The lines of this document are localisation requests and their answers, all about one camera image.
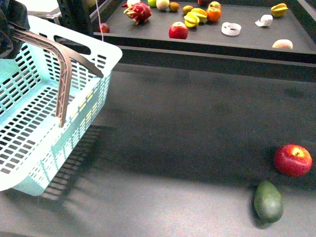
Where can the light blue plastic basket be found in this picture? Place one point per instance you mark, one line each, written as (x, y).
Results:
(33, 146)

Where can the yellow mango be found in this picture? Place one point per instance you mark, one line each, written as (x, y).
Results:
(83, 105)

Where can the red apple on tray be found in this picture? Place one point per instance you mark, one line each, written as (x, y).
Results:
(178, 30)

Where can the yellow star fruit front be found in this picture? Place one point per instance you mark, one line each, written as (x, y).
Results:
(191, 20)

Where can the yellow star fruit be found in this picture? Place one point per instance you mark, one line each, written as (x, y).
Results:
(200, 13)
(279, 10)
(191, 20)

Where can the small dark red fruit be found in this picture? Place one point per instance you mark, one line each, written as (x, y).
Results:
(104, 28)

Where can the pink dragon fruit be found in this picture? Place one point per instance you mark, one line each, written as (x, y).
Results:
(138, 12)

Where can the yellow star fruit back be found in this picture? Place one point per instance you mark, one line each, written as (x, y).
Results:
(200, 13)

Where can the brown kiwi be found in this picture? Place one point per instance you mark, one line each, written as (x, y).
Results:
(174, 6)

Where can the olive green kiwi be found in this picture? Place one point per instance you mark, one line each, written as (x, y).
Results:
(187, 9)

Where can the tan round melon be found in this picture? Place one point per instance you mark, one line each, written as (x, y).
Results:
(162, 5)

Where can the green apple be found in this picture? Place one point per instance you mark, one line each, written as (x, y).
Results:
(152, 3)

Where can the white round fruit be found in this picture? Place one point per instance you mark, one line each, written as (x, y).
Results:
(130, 3)

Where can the orange persimmon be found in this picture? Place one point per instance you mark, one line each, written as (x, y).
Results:
(213, 14)

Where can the dark red plum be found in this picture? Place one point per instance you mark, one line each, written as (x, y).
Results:
(204, 2)

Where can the green avocado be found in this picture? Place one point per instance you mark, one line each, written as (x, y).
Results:
(268, 202)

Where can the red apple on table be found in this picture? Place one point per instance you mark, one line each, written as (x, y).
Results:
(293, 160)

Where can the pink peach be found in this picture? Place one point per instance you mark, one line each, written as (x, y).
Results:
(283, 44)

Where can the black display tray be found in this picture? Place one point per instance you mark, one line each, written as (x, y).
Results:
(235, 34)

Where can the yellow star fruit right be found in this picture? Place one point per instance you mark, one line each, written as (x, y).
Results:
(279, 10)

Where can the black metal post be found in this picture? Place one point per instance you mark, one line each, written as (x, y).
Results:
(75, 16)

